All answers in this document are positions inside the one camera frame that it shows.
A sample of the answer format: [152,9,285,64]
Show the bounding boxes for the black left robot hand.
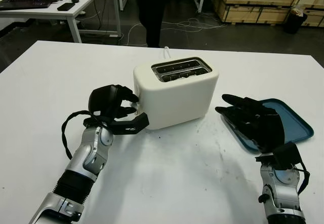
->
[88,84,139,120]

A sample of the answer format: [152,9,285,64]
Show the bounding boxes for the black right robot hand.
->
[214,93,286,154]

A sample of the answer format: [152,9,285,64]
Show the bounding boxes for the blue plastic tray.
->
[220,97,314,154]

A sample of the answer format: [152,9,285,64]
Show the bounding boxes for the white two-slot toaster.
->
[133,56,220,130]

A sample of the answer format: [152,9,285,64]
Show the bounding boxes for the white office desk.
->
[0,0,122,44]

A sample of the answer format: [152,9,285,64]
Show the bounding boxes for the black smartphone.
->
[57,3,76,12]

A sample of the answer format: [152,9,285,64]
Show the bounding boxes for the person light top black trousers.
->
[135,0,169,48]

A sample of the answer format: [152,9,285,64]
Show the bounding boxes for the black trash bin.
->
[283,6,308,34]

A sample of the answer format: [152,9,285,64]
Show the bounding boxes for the large wooden crate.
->
[211,0,301,25]

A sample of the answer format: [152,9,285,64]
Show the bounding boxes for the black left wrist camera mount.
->
[83,112,149,135]

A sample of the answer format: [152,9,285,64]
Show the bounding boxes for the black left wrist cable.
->
[61,110,95,160]

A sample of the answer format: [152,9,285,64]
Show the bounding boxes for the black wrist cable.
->
[291,162,311,196]
[61,110,95,160]

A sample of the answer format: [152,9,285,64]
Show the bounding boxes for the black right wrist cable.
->
[291,162,311,196]

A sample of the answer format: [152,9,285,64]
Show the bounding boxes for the white toaster power cord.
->
[161,46,172,60]

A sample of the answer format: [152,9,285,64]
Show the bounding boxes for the white floor cable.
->
[118,18,228,47]

